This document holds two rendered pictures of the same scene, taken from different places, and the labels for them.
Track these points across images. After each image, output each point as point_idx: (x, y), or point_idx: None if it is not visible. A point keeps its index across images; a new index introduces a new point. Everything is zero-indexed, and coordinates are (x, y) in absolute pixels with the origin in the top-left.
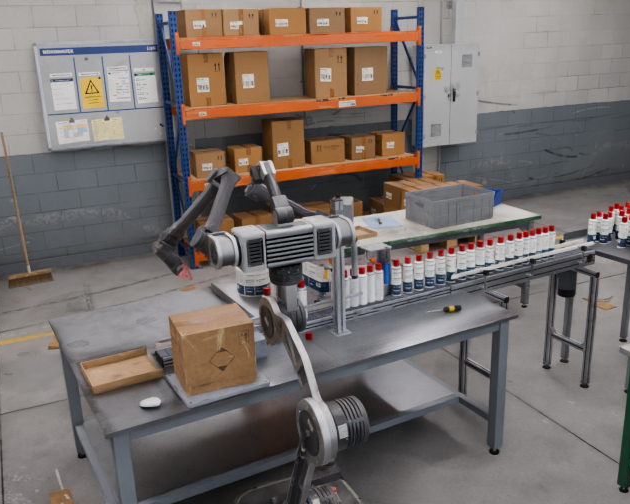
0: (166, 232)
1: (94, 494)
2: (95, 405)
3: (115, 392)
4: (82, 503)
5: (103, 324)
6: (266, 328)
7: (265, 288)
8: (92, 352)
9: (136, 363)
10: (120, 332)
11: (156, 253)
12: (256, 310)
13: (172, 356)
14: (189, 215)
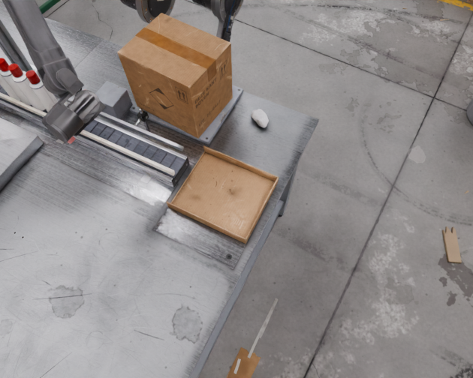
0: (61, 68)
1: (218, 345)
2: (291, 163)
3: (260, 167)
4: (233, 343)
5: (105, 357)
6: (161, 7)
7: (34, 73)
8: (197, 277)
9: (196, 197)
10: (122, 299)
11: (99, 102)
12: (7, 154)
13: (176, 152)
14: (35, 1)
